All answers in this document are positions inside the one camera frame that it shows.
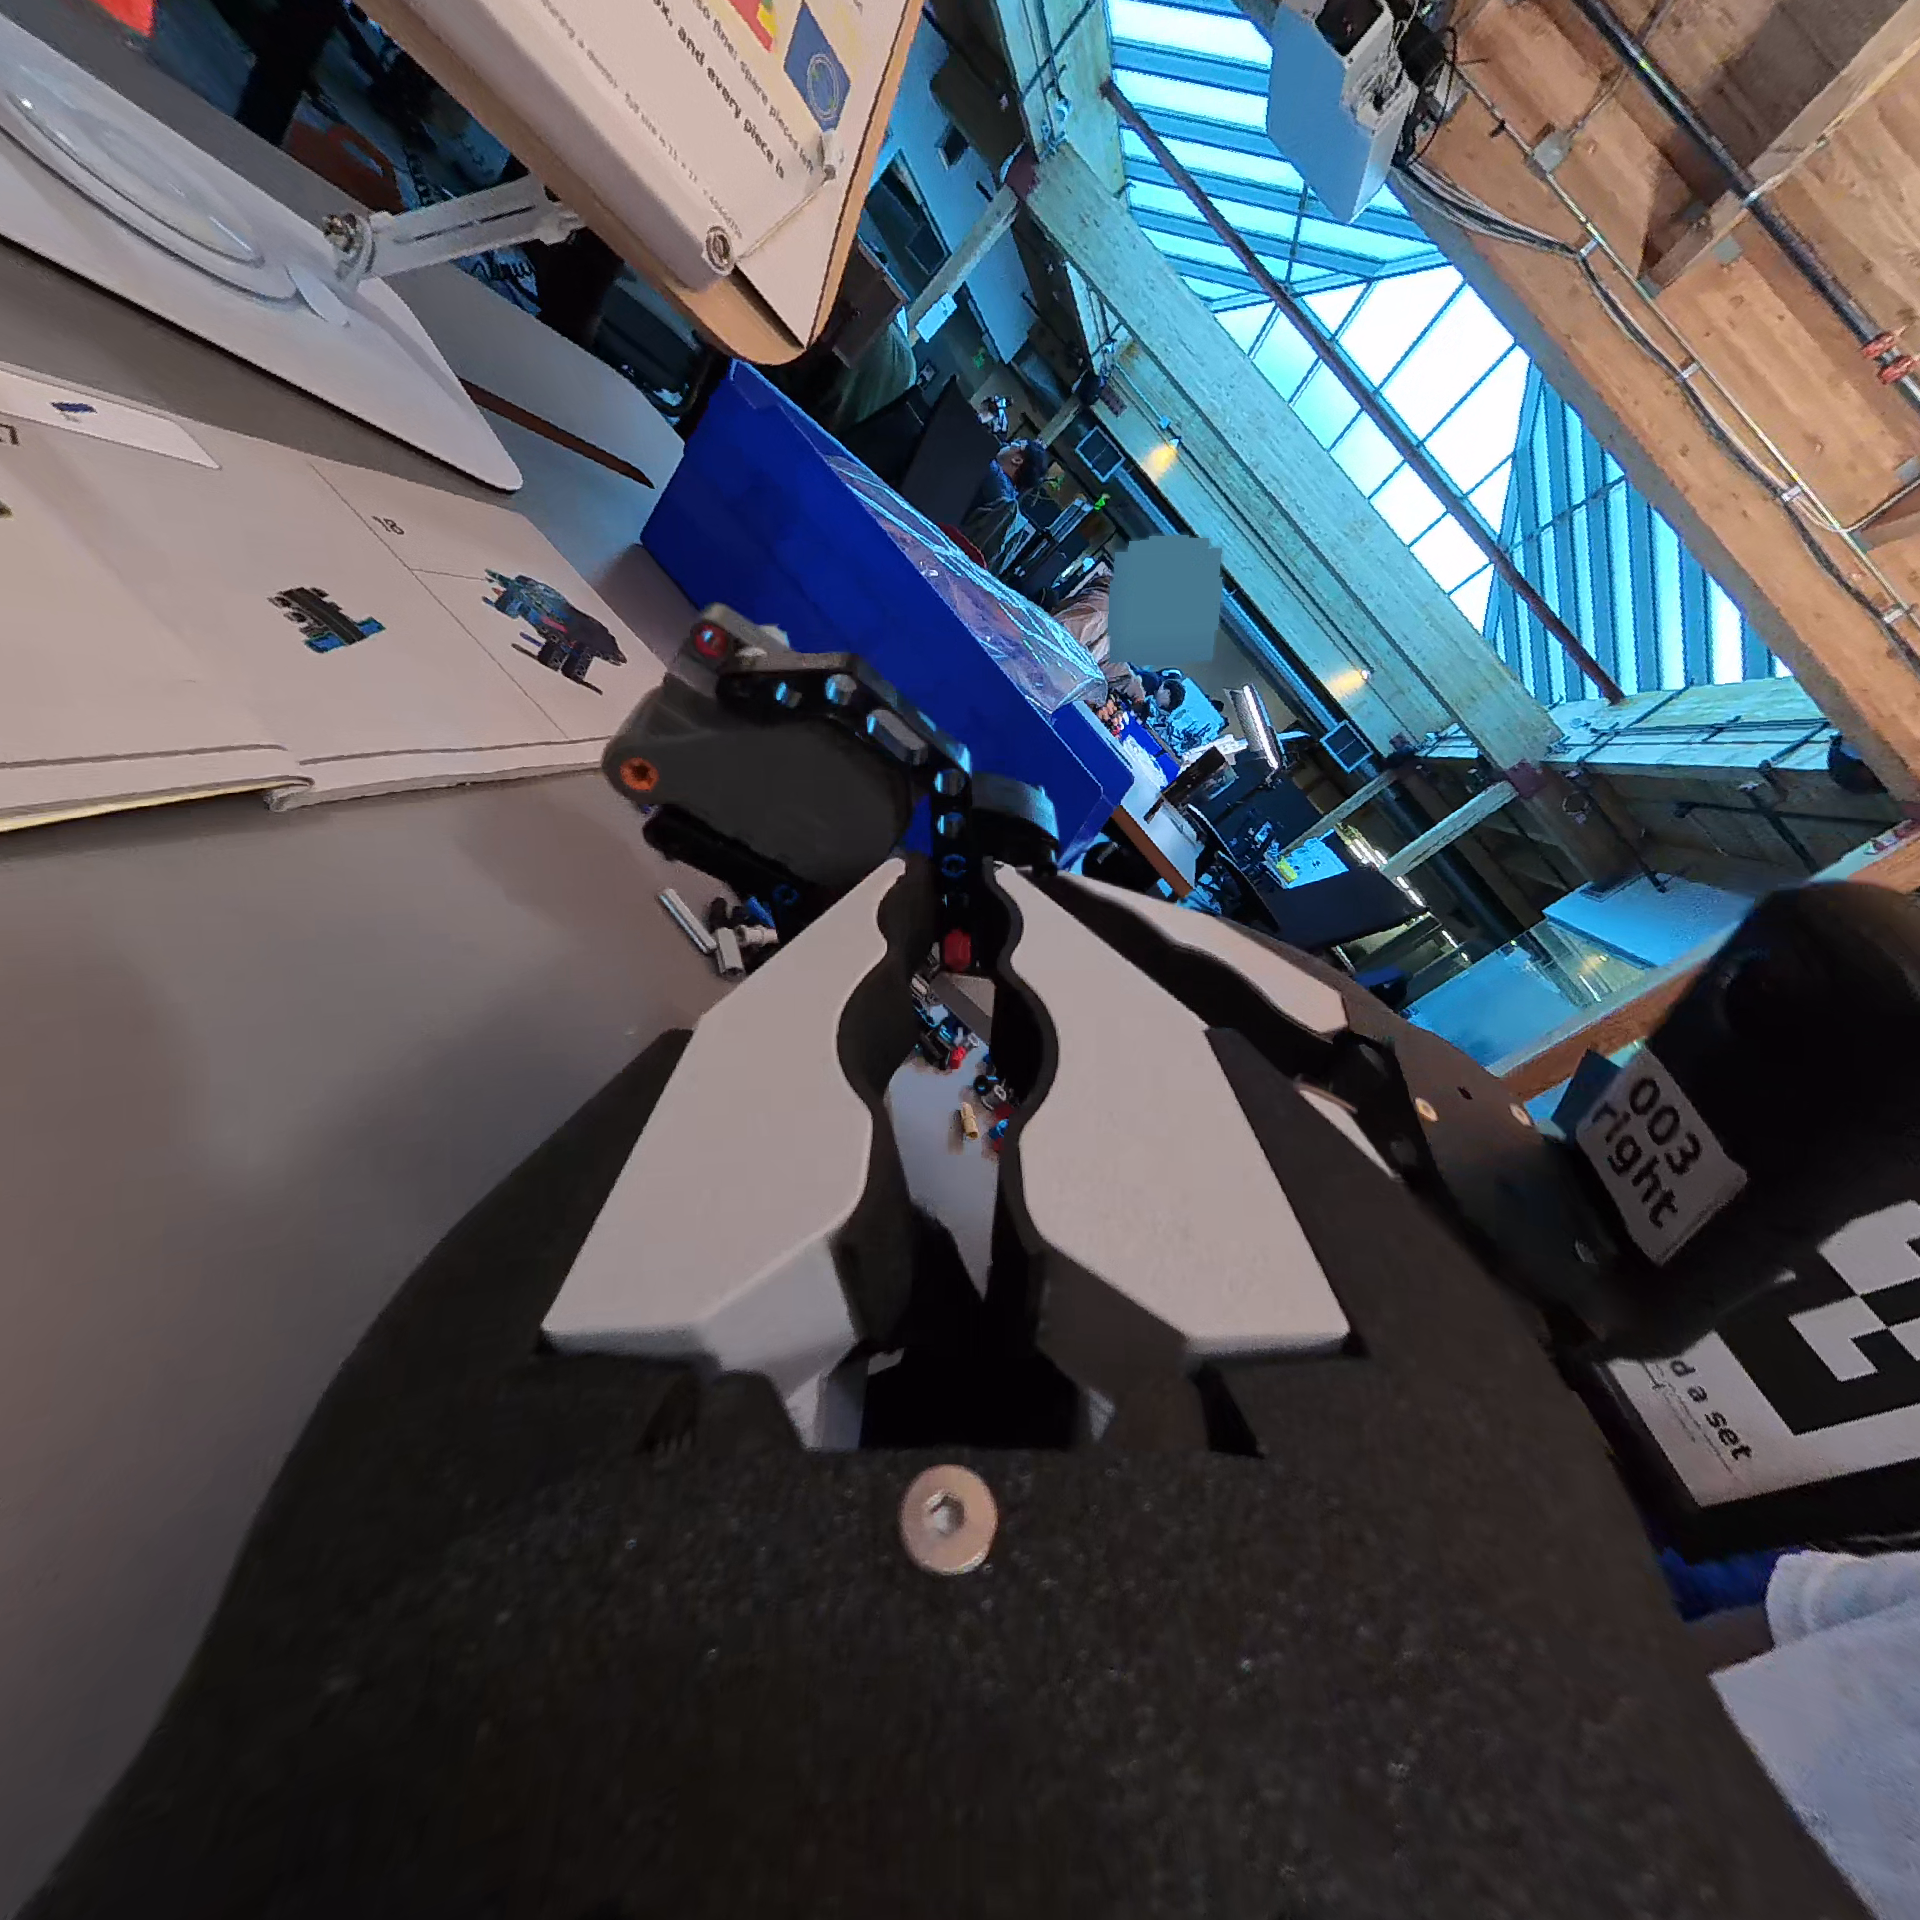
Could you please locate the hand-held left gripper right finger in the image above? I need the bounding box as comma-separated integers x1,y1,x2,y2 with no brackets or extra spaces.
990,866,1348,1448

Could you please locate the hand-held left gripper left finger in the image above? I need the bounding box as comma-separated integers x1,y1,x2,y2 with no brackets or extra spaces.
541,853,910,1452

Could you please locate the grey and black lego assembly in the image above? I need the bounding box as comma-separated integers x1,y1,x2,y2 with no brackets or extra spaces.
601,603,1073,978

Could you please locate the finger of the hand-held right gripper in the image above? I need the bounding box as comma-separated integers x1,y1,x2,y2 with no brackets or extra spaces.
1043,868,1354,1043
1294,1082,1401,1183

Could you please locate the white ceiling unit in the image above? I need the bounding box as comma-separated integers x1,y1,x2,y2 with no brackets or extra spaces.
1264,0,1450,223

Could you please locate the lego instruction booklet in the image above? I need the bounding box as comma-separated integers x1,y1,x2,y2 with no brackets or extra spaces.
0,359,670,835

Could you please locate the pile of small lego pins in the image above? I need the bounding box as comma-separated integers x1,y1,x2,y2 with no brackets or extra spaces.
658,885,1038,1155

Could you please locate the blue plastic bin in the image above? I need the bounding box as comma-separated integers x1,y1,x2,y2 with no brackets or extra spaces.
640,359,1147,875

